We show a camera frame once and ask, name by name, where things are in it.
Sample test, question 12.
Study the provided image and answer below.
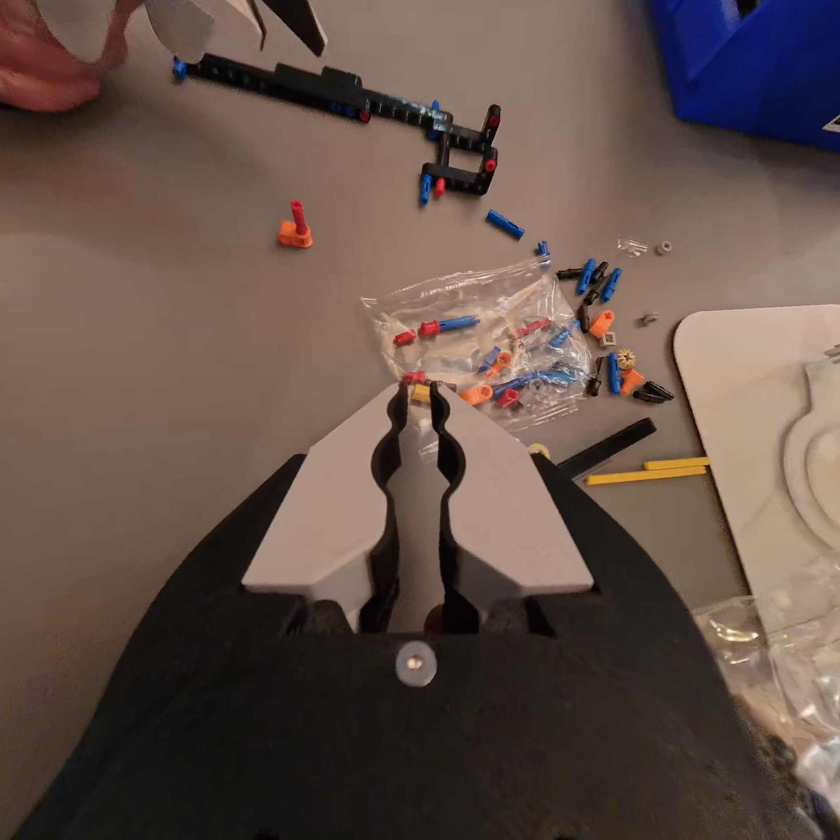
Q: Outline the group of loose black pins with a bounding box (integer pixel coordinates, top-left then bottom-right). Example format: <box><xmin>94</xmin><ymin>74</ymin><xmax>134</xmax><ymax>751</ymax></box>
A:
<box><xmin>556</xmin><ymin>261</ymin><xmax>676</xmax><ymax>403</ymax></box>

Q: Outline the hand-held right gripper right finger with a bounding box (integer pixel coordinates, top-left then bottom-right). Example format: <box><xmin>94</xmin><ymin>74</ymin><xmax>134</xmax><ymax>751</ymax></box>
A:
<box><xmin>430</xmin><ymin>382</ymin><xmax>596</xmax><ymax>634</ymax></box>

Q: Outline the orange connector with red pin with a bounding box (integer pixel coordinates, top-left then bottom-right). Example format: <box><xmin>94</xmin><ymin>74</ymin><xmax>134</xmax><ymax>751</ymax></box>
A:
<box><xmin>276</xmin><ymin>199</ymin><xmax>315</xmax><ymax>250</ymax></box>

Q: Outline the blue axle with red bush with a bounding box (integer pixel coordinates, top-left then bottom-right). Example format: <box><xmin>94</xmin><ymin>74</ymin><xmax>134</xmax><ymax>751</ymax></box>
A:
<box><xmin>420</xmin><ymin>315</ymin><xmax>481</xmax><ymax>339</ymax></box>

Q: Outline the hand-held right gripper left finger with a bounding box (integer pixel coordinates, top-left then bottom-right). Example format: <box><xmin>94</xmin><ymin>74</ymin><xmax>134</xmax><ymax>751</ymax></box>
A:
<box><xmin>241</xmin><ymin>382</ymin><xmax>408</xmax><ymax>634</ymax></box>

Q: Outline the clear bag of brick parts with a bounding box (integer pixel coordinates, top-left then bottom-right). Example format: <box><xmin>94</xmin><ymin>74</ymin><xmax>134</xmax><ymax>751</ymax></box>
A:
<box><xmin>360</xmin><ymin>259</ymin><xmax>595</xmax><ymax>434</ymax></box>

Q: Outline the person's left hand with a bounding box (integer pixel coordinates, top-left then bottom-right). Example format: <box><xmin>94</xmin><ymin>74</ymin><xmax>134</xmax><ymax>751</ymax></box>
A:
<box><xmin>0</xmin><ymin>5</ymin><xmax>143</xmax><ymax>114</ymax></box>

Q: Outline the blue plastic box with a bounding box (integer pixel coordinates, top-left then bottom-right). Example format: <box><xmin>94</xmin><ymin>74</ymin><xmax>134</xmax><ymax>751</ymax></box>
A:
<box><xmin>650</xmin><ymin>0</ymin><xmax>840</xmax><ymax>153</ymax></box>

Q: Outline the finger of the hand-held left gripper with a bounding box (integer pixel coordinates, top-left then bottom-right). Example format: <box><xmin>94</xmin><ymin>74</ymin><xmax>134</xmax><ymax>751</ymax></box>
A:
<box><xmin>217</xmin><ymin>0</ymin><xmax>268</xmax><ymax>51</ymax></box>
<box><xmin>262</xmin><ymin>0</ymin><xmax>328</xmax><ymax>58</ymax></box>

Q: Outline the grey desk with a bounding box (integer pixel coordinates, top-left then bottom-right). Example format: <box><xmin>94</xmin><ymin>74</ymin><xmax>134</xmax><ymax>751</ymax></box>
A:
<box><xmin>0</xmin><ymin>0</ymin><xmax>840</xmax><ymax>840</ymax></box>

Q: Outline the black brick beam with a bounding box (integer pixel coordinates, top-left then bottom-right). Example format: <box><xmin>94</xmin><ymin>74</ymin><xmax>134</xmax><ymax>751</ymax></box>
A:
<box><xmin>558</xmin><ymin>419</ymin><xmax>657</xmax><ymax>480</ymax></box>

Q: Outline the black brick beam assembly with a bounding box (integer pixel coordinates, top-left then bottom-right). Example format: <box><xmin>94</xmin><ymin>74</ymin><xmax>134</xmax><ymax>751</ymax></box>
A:
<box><xmin>172</xmin><ymin>52</ymin><xmax>503</xmax><ymax>206</ymax></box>

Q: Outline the clear bag of dark parts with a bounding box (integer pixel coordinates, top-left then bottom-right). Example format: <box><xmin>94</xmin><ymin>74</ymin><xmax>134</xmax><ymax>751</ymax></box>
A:
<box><xmin>692</xmin><ymin>558</ymin><xmax>840</xmax><ymax>840</ymax></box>

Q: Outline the white holder stand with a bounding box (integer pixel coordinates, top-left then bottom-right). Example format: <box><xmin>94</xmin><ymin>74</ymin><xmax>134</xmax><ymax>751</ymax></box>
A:
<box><xmin>674</xmin><ymin>304</ymin><xmax>840</xmax><ymax>598</ymax></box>

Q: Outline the long yellow brick stick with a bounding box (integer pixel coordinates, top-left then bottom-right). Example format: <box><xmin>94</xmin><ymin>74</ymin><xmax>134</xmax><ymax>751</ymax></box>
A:
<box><xmin>586</xmin><ymin>467</ymin><xmax>708</xmax><ymax>487</ymax></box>

